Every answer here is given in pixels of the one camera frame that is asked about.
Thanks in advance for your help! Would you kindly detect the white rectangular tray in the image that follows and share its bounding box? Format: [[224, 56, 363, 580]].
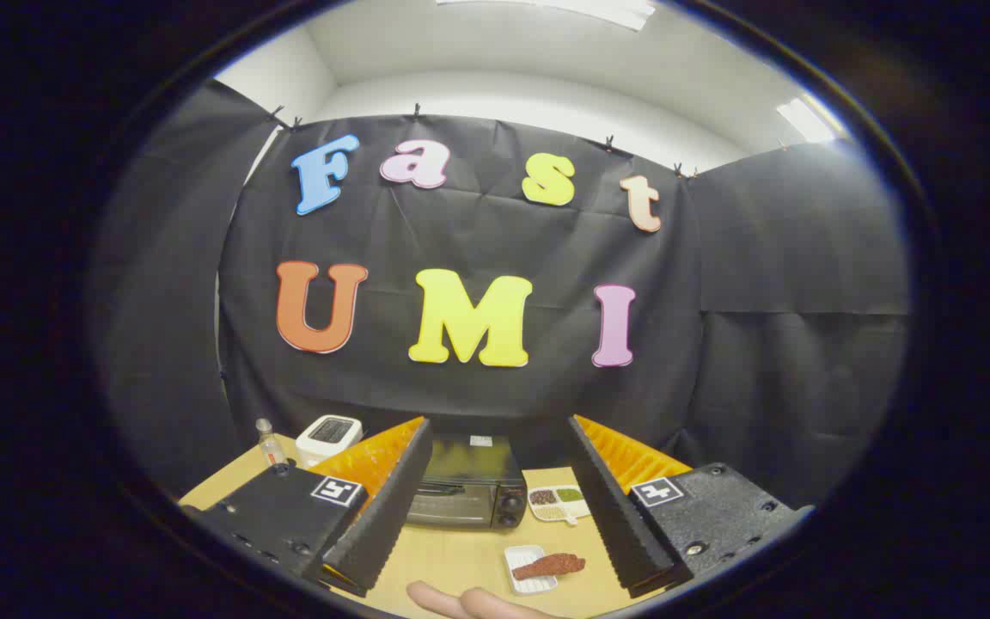
[[504, 544, 559, 596]]

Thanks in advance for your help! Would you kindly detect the white divided bean plate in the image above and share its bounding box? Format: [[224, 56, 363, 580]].
[[528, 484, 592, 526]]

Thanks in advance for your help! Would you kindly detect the black toaster oven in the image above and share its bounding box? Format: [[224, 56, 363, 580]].
[[405, 432, 529, 530]]

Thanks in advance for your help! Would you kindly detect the long ceiling light panel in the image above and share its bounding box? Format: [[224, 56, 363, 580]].
[[435, 0, 657, 33]]

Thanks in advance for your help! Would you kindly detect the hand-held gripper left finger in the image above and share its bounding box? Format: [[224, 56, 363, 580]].
[[181, 416, 434, 598]]

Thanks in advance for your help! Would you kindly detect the small ceiling light panel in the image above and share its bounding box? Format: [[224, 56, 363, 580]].
[[775, 96, 844, 144]]

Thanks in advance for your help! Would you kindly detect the brown steak piece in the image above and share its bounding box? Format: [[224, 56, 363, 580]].
[[511, 553, 587, 581]]

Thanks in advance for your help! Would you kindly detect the small clear bottle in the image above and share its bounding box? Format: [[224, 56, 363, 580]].
[[255, 418, 288, 468]]

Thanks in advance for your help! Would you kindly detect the white pop-up toaster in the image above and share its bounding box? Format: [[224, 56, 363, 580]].
[[295, 414, 364, 469]]

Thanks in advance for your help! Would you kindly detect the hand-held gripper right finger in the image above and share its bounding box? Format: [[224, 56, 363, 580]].
[[565, 414, 814, 600]]

